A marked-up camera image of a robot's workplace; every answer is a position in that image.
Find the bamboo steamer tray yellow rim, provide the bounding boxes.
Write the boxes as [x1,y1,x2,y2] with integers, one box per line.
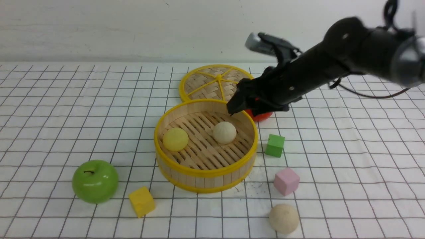
[154,99,258,193]

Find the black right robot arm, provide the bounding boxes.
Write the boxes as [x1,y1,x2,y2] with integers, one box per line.
[227,17,424,116]

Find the woven bamboo steamer lid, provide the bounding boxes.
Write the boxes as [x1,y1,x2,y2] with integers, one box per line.
[179,64,254,102]

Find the white grid tablecloth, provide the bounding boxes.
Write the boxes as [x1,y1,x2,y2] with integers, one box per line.
[0,62,425,239]

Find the yellow bun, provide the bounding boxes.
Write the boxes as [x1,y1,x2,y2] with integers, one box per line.
[162,127,189,151]

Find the cream bun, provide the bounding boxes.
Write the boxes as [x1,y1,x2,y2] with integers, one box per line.
[212,121,237,145]
[269,204,299,234]

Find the yellow cube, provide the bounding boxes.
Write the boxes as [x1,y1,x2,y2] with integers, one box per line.
[129,187,155,218]

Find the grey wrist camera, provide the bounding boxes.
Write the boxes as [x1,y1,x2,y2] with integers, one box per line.
[245,32,300,64]

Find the green cube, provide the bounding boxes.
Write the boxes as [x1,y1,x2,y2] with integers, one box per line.
[265,134,285,158]

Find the pink cube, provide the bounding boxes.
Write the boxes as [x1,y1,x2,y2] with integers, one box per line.
[274,168,300,196]

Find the black cable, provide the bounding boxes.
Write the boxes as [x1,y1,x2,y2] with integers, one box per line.
[329,0,412,99]

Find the green apple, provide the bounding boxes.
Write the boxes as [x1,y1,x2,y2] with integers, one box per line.
[72,159,119,204]

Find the cream bun front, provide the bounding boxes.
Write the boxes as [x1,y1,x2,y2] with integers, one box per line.
[269,204,299,234]

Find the red tomato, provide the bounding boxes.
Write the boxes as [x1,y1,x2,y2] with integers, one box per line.
[245,109,273,122]

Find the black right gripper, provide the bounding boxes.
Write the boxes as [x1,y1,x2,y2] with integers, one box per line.
[226,43,349,115]

